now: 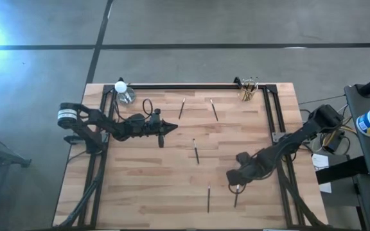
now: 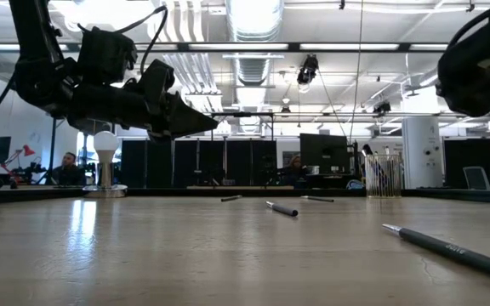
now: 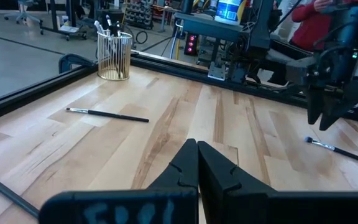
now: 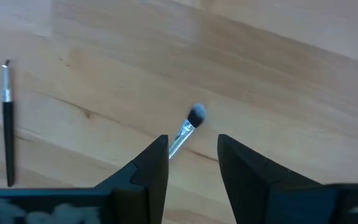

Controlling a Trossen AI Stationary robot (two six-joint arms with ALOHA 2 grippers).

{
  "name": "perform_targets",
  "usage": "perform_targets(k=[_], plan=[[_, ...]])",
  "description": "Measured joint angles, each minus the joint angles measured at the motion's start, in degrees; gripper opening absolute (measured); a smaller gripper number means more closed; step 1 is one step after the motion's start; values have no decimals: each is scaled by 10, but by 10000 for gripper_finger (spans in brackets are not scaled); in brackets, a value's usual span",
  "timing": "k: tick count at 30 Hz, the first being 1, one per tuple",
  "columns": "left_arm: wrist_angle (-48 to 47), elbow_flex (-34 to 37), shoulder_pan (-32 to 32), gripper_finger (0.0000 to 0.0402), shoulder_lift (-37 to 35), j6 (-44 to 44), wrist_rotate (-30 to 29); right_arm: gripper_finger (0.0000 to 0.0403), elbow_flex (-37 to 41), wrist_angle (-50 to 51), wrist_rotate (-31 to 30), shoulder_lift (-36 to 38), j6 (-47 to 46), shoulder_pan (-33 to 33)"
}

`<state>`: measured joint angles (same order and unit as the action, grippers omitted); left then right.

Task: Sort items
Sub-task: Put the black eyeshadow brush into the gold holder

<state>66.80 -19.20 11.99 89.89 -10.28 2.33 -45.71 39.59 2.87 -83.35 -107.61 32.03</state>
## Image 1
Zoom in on white paper sheet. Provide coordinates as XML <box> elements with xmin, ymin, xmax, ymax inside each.
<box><xmin>312</xmin><ymin>153</ymin><xmax>333</xmax><ymax>194</ymax></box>

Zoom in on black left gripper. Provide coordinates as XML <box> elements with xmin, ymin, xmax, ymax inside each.
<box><xmin>139</xmin><ymin>108</ymin><xmax>179</xmax><ymax>149</ymax></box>

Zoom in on black floor cables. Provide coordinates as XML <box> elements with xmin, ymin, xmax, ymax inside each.
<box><xmin>299</xmin><ymin>94</ymin><xmax>351</xmax><ymax>161</ymax></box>

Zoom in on black makeup brush white bristles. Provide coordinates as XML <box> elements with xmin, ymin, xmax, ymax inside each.
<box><xmin>233</xmin><ymin>184</ymin><xmax>241</xmax><ymax>209</ymax></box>

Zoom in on gold wire brush holder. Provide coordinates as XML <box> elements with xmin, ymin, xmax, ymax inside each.
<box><xmin>238</xmin><ymin>79</ymin><xmax>259</xmax><ymax>103</ymax></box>

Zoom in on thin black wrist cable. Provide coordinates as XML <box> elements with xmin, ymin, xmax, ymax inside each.
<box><xmin>141</xmin><ymin>98</ymin><xmax>155</xmax><ymax>120</ymax></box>
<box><xmin>227</xmin><ymin>181</ymin><xmax>247</xmax><ymax>196</ymax></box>

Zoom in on black aluminium table frame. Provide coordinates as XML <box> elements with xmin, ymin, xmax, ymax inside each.
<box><xmin>56</xmin><ymin>76</ymin><xmax>329</xmax><ymax>229</ymax></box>

